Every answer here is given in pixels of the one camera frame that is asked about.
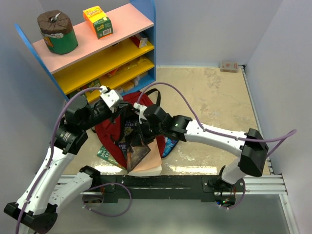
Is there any green brown wrapped roll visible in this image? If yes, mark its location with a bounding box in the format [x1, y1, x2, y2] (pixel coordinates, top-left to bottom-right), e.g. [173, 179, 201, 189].
[37, 10, 78, 55]

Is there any blue dinosaur pencil case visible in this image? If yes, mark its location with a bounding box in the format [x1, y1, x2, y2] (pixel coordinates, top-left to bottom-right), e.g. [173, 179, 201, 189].
[161, 137, 178, 158]

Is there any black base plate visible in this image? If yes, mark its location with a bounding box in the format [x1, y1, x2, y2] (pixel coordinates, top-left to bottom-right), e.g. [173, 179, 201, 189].
[72, 174, 247, 204]

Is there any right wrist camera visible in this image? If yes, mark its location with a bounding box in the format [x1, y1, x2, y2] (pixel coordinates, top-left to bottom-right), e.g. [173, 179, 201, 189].
[133, 102, 147, 124]

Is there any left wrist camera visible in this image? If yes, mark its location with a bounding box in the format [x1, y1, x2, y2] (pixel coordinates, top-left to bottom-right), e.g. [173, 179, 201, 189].
[100, 90, 123, 113]

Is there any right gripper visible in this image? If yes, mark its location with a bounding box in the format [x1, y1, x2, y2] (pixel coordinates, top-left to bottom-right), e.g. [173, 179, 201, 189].
[133, 118, 165, 146]

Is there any green Treehouse book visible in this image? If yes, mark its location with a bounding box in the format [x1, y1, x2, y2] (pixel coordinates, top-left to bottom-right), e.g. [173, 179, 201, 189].
[97, 146, 124, 169]

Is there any Tale of Two Cities book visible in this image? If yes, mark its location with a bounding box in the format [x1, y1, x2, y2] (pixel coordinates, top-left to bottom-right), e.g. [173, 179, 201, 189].
[126, 140, 162, 177]

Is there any small pink card box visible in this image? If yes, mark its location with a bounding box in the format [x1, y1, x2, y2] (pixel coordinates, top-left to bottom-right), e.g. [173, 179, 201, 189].
[219, 60, 239, 73]

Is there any green sponge box upper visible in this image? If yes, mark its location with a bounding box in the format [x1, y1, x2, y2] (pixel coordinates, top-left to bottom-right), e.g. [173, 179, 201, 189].
[86, 79, 101, 88]

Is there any red backpack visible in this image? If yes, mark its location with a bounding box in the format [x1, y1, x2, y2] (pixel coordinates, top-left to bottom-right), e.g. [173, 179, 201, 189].
[95, 88, 165, 169]

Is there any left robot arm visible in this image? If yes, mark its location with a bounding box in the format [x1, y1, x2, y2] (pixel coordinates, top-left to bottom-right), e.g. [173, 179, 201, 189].
[4, 90, 123, 234]

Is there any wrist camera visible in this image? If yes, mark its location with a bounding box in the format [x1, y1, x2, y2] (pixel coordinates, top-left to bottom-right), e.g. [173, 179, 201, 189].
[100, 90, 123, 113]
[133, 102, 147, 124]

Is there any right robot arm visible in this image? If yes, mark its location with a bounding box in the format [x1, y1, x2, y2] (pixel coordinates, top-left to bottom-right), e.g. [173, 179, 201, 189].
[133, 103, 268, 192]

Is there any purple Treehouse book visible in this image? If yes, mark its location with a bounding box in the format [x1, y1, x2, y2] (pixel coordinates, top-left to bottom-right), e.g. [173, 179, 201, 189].
[117, 119, 137, 155]

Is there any red white box on shelf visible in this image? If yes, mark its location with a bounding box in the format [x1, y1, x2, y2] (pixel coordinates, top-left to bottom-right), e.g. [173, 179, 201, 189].
[130, 33, 148, 48]

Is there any colourful shelf unit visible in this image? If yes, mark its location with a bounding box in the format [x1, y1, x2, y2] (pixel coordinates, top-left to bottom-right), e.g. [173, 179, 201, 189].
[15, 0, 156, 98]

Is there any aluminium rail frame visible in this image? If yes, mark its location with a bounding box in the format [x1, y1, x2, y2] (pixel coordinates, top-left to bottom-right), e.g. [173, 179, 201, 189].
[18, 64, 299, 234]

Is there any orange green sponge box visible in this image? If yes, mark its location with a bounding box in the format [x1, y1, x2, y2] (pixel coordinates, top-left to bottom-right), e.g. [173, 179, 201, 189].
[82, 5, 114, 39]

